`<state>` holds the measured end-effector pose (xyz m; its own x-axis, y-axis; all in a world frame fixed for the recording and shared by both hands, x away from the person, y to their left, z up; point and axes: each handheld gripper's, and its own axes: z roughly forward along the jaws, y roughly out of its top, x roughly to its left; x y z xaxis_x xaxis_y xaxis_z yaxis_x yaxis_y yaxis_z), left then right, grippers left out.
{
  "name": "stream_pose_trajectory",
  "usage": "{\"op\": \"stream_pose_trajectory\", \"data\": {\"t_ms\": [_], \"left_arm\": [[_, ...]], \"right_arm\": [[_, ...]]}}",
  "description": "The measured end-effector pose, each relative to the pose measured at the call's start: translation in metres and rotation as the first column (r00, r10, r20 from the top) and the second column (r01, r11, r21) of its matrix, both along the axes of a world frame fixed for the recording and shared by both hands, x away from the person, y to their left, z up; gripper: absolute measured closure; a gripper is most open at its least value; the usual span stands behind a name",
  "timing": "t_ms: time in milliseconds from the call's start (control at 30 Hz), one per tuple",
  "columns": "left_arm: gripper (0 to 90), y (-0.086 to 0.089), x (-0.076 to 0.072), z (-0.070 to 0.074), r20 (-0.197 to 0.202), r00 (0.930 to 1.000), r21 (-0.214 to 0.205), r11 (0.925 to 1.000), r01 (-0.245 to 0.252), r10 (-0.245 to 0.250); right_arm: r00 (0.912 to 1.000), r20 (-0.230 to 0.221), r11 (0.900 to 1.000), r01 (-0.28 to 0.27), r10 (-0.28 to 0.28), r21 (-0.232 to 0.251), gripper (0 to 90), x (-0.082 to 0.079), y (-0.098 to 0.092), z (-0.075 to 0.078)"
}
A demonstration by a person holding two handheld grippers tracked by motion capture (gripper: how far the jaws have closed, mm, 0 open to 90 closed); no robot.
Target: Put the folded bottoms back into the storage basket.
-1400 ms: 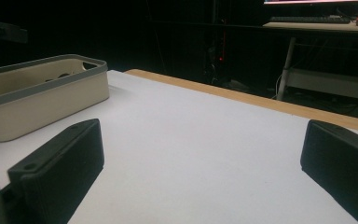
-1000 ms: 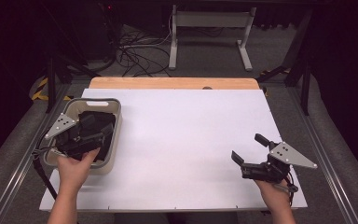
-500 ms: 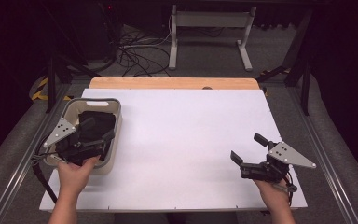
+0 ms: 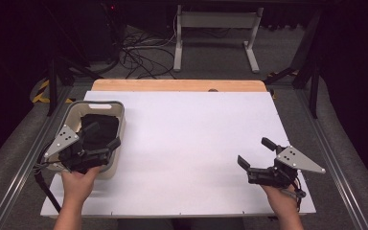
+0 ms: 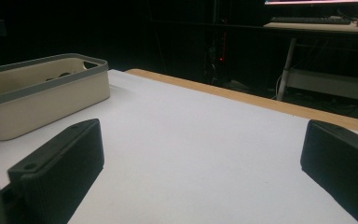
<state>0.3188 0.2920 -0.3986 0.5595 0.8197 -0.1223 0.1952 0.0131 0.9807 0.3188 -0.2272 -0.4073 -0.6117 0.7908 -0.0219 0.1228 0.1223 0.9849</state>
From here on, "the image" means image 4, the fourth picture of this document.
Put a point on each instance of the dark box with red light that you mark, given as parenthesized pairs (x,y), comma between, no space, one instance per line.
(103,32)

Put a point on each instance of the person's right hand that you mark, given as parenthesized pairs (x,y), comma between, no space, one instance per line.
(279,198)

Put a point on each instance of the wooden table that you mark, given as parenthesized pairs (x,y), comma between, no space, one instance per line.
(172,85)

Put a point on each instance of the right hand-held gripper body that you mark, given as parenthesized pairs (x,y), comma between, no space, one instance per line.
(295,161)

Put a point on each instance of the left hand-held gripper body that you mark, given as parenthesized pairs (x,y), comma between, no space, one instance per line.
(76,156)

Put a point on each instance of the yellow black striped tape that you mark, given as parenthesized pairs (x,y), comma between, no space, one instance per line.
(41,92)

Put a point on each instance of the white board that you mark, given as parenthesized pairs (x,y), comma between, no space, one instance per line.
(188,143)

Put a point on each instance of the black metal stand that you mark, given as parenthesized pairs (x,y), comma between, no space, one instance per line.
(52,86)
(314,89)

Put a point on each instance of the beige plastic bin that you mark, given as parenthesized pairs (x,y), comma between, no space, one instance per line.
(116,164)

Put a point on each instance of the grey metal stand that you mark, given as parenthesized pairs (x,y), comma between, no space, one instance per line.
(217,19)

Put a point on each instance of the aluminium rail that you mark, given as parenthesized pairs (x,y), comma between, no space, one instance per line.
(22,166)
(338,166)

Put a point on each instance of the person's left hand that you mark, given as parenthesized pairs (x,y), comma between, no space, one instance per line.
(76,185)

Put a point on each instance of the black cloth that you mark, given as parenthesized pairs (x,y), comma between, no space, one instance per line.
(103,127)

